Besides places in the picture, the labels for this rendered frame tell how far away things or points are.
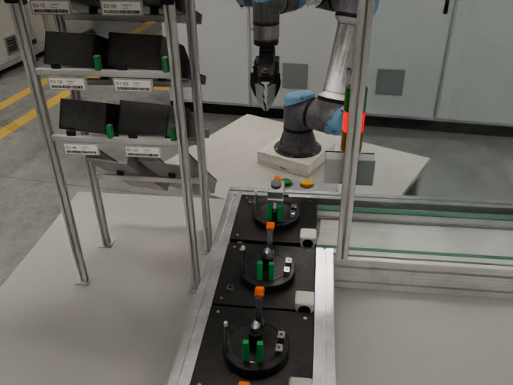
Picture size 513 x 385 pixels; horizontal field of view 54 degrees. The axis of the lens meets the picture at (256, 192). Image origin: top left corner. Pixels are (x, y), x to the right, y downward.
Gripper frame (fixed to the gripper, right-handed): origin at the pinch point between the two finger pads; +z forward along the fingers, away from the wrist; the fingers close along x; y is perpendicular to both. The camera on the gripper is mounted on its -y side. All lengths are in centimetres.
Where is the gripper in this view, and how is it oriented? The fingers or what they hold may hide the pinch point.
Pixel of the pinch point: (265, 107)
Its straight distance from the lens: 153.7
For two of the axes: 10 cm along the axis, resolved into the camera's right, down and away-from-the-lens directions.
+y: 1.2, -5.1, 8.5
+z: 0.1, 8.6, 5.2
